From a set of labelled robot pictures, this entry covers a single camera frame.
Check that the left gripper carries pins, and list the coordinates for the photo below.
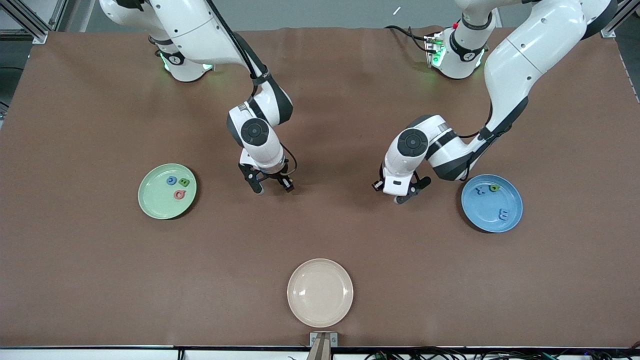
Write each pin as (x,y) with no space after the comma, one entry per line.
(379,184)

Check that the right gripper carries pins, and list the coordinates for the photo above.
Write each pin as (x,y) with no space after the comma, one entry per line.
(280,177)

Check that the green uppercase letter B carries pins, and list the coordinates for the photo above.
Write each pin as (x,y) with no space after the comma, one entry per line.
(184,183)

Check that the blue lowercase letter x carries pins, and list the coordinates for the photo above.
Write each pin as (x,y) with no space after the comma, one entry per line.
(481,189)

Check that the red uppercase letter G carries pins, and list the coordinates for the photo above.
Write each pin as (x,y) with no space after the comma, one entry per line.
(176,194)

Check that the blue uppercase letter C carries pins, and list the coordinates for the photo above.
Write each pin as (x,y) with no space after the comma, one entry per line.
(171,184)

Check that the green lowercase letter q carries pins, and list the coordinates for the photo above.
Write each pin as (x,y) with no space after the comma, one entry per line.
(494,189)

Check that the blue lowercase letter m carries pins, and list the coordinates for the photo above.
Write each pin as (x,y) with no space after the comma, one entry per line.
(503,215)

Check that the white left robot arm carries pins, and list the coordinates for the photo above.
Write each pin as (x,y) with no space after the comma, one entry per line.
(525,55)

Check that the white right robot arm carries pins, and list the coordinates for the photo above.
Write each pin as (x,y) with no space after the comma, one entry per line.
(200,35)

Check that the beige round plate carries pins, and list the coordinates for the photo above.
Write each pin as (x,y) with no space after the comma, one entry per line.
(320,292)

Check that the blue round plate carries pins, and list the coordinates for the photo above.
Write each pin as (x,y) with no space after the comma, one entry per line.
(492,220)

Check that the green round plate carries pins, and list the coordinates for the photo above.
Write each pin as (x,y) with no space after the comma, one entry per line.
(155,200)

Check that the silver connector box green light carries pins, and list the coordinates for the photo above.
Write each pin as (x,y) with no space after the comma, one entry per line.
(434,50)

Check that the brown table mat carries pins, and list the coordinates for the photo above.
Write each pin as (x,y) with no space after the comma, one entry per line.
(100,280)

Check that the grey bracket with post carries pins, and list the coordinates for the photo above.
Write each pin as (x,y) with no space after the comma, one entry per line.
(323,350)

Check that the aluminium frame profile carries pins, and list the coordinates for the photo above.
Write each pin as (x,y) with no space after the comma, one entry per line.
(20,36)
(609,31)

